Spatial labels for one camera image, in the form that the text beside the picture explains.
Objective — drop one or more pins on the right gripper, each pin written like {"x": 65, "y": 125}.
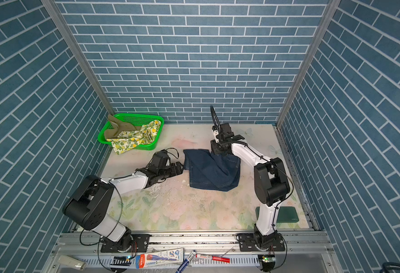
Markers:
{"x": 215, "y": 151}

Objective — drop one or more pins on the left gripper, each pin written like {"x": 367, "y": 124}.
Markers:
{"x": 174, "y": 172}

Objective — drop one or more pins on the dark blue denim skirt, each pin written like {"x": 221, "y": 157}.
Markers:
{"x": 212, "y": 172}

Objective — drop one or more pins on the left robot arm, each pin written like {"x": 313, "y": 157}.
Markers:
{"x": 88, "y": 206}

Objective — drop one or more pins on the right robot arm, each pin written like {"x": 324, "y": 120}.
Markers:
{"x": 271, "y": 183}

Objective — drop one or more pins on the yellow lemon print skirt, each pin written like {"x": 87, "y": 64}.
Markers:
{"x": 128, "y": 140}

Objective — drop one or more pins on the green plastic basket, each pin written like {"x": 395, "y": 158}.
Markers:
{"x": 137, "y": 120}

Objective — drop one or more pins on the olive khaki skirt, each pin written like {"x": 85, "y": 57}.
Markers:
{"x": 118, "y": 126}

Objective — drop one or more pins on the toothpaste box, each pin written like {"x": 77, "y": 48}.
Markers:
{"x": 159, "y": 258}

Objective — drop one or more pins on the blue marker pen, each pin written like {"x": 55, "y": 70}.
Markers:
{"x": 186, "y": 262}

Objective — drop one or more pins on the dark green pad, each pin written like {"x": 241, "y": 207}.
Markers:
{"x": 287, "y": 215}

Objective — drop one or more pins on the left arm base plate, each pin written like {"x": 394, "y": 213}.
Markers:
{"x": 134, "y": 243}

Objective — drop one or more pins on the aluminium rail frame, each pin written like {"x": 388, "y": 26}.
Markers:
{"x": 305, "y": 249}

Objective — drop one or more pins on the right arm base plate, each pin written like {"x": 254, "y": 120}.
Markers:
{"x": 250, "y": 242}

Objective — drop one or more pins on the red handled screwdriver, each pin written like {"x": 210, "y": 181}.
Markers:
{"x": 213, "y": 258}

